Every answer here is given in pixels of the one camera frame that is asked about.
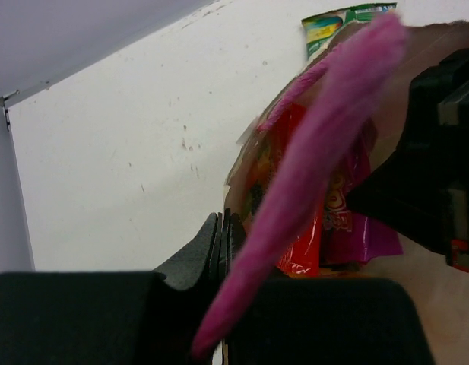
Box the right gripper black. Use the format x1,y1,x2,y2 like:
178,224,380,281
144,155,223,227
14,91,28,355
347,48,469,272

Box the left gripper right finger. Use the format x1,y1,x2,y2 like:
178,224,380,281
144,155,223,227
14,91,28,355
220,216,435,365

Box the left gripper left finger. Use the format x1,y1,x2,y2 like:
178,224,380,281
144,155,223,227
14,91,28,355
0,213,222,364

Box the red snack bag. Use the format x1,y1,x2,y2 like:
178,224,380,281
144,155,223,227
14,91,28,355
245,103,323,278

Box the purple snack bag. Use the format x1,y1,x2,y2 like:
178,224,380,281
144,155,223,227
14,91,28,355
321,131,403,265

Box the paper bag with pink handles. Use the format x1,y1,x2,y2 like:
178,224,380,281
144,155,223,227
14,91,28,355
192,11,469,360

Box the green chips bag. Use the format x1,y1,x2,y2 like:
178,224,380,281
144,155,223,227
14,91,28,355
301,2,397,62

